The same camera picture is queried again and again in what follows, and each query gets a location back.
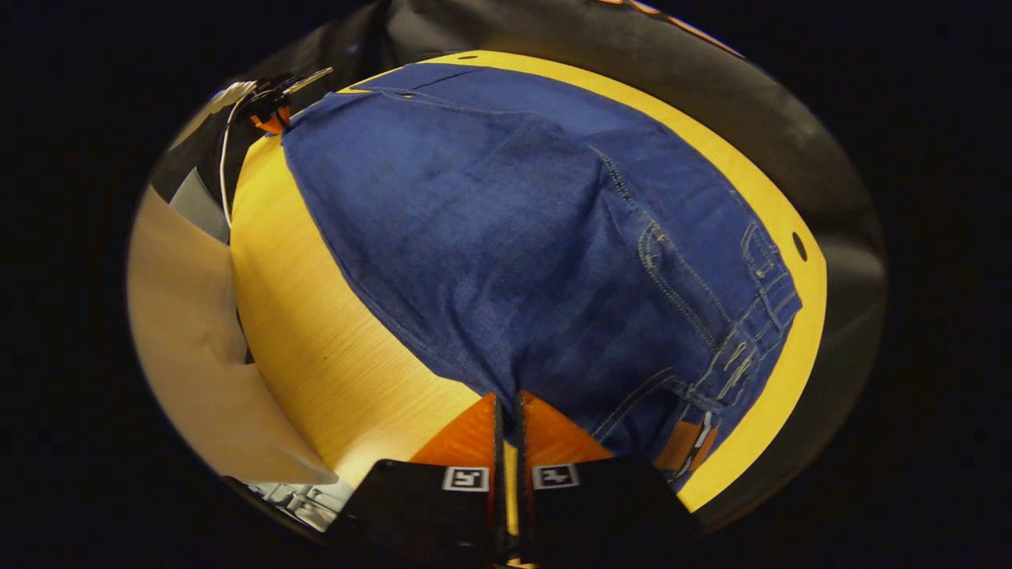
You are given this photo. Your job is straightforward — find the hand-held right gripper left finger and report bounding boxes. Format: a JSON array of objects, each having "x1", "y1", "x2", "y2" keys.
[{"x1": 328, "y1": 393, "x2": 507, "y2": 566}]

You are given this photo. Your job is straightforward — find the person's beige clothing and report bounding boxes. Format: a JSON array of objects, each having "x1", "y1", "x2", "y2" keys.
[{"x1": 126, "y1": 186, "x2": 341, "y2": 484}]

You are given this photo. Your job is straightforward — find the blue denim jeans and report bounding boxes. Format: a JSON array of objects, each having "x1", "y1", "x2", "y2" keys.
[{"x1": 281, "y1": 63, "x2": 803, "y2": 483}]

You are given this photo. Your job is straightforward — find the white cable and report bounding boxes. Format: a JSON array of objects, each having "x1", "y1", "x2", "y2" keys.
[{"x1": 220, "y1": 99, "x2": 254, "y2": 230}]

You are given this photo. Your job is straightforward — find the black backdrop cloth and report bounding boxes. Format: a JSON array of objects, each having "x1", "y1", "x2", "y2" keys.
[{"x1": 150, "y1": 0, "x2": 886, "y2": 530}]

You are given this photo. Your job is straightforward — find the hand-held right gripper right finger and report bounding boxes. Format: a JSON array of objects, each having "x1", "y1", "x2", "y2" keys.
[{"x1": 515, "y1": 390, "x2": 704, "y2": 566}]

